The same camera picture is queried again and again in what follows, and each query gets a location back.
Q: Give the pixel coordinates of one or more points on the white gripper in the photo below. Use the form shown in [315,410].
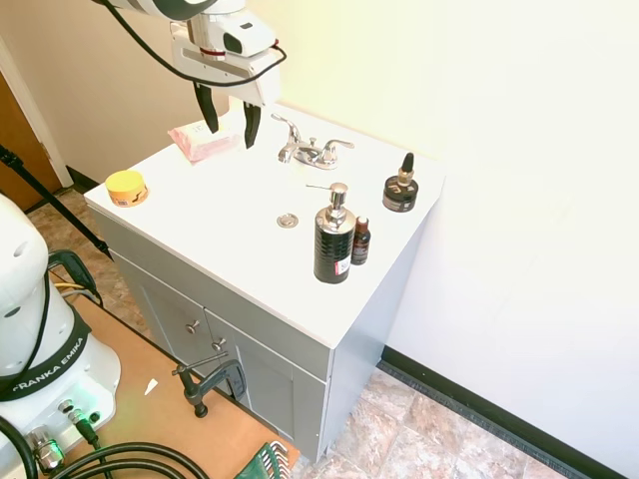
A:
[223,71]

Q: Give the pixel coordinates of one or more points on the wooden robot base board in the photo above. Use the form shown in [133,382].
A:
[165,399]

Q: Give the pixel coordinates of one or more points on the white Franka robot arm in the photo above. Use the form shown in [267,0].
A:
[35,319]

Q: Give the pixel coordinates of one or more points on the pink wipes packet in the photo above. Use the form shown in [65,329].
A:
[203,138]

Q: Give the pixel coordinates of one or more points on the white sink countertop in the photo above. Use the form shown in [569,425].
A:
[249,209]

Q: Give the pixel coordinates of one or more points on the chrome sink drain stopper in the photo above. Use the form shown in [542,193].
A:
[287,220]

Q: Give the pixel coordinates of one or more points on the yellow round jar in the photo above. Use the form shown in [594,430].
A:
[128,188]

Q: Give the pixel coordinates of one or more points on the black soap pump dispenser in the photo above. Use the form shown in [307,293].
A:
[333,239]

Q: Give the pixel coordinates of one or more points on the small dark dropper bottle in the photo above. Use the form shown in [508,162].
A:
[360,241]

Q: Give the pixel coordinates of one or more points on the amber dropper bottle black cap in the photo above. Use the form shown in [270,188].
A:
[406,172]

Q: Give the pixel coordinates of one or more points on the black round jar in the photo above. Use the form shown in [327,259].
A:
[400,194]

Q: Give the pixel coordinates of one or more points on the black tripod leg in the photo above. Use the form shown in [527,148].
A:
[50,199]

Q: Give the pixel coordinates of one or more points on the grey vanity cabinet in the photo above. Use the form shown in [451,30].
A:
[239,324]

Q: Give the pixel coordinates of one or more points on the brown wooden door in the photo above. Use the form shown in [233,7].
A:
[20,144]

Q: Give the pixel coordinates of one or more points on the metal cabinet door knob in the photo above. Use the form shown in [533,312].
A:
[218,343]
[192,327]

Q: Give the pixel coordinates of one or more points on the black C-clamp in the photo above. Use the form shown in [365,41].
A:
[209,379]

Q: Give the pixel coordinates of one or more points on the white paper scrap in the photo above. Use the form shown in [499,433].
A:
[151,386]

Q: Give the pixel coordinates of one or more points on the green hex key set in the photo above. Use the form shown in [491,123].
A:
[264,461]

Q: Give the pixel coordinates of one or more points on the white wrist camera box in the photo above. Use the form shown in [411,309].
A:
[238,33]

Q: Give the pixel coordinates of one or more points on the black wall baseboard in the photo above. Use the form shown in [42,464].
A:
[499,409]

